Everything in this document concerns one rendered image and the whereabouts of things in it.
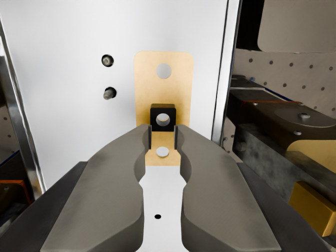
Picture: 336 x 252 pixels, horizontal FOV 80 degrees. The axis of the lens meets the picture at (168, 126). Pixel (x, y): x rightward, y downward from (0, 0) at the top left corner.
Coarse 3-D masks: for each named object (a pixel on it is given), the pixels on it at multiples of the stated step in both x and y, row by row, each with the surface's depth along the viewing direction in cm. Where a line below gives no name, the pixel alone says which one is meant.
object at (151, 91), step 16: (144, 64) 13; (176, 64) 13; (192, 64) 13; (144, 80) 13; (160, 80) 13; (176, 80) 13; (144, 96) 14; (160, 96) 14; (176, 96) 14; (144, 112) 14; (160, 112) 13; (176, 112) 14; (160, 128) 14; (160, 144) 15; (160, 160) 16; (176, 160) 16
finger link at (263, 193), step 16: (256, 176) 8; (256, 192) 7; (272, 192) 7; (272, 208) 7; (288, 208) 7; (272, 224) 6; (288, 224) 6; (304, 224) 6; (288, 240) 6; (304, 240) 6; (320, 240) 6
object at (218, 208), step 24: (192, 144) 10; (216, 144) 10; (192, 168) 9; (216, 168) 9; (192, 192) 7; (216, 192) 7; (240, 192) 7; (192, 216) 6; (216, 216) 7; (240, 216) 7; (192, 240) 7; (216, 240) 6; (240, 240) 6; (264, 240) 6
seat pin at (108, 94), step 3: (111, 87) 20; (108, 90) 19; (111, 90) 19; (114, 90) 20; (105, 93) 18; (108, 93) 18; (111, 93) 19; (114, 93) 20; (105, 96) 18; (108, 96) 18; (111, 96) 19; (105, 99) 18; (108, 99) 19
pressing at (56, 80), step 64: (0, 0) 17; (64, 0) 17; (128, 0) 17; (192, 0) 17; (0, 64) 18; (64, 64) 19; (128, 64) 19; (64, 128) 21; (128, 128) 21; (192, 128) 22
